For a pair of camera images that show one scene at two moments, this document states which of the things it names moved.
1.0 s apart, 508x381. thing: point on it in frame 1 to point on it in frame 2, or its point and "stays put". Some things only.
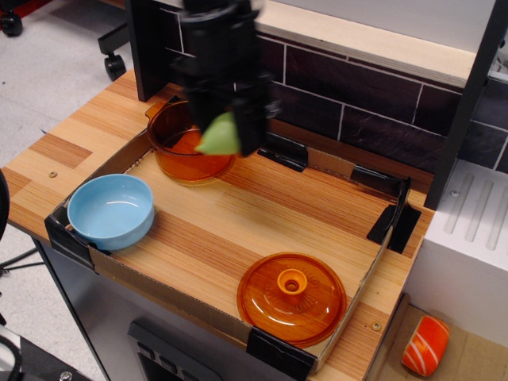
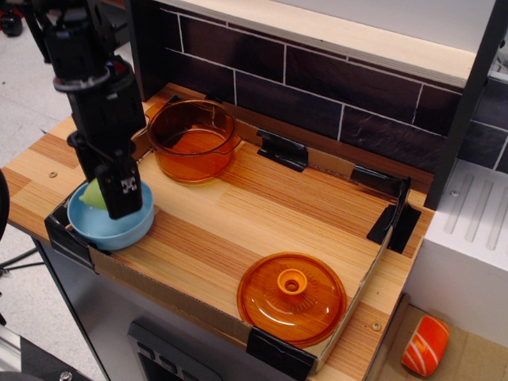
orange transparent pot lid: [295, 297] stays put
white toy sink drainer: [463, 267] stays put
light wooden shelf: [366, 43] stays put
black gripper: [222, 75] to [106, 111]
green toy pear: [221, 136] to [93, 195]
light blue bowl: [110, 211] stays put
